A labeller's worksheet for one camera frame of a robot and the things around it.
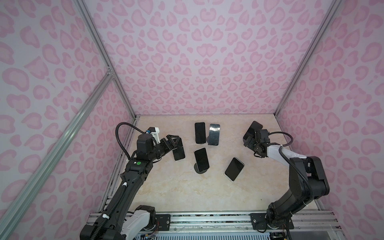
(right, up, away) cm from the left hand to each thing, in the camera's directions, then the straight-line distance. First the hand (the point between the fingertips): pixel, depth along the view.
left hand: (176, 138), depth 76 cm
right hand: (+46, -5, +20) cm, 51 cm away
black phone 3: (+31, -17, +5) cm, 35 cm away
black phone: (+13, +4, +23) cm, 26 cm away
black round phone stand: (+10, -20, +17) cm, 28 cm away
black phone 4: (+48, +6, +20) cm, 52 cm away
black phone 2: (+14, -13, +13) cm, 23 cm away
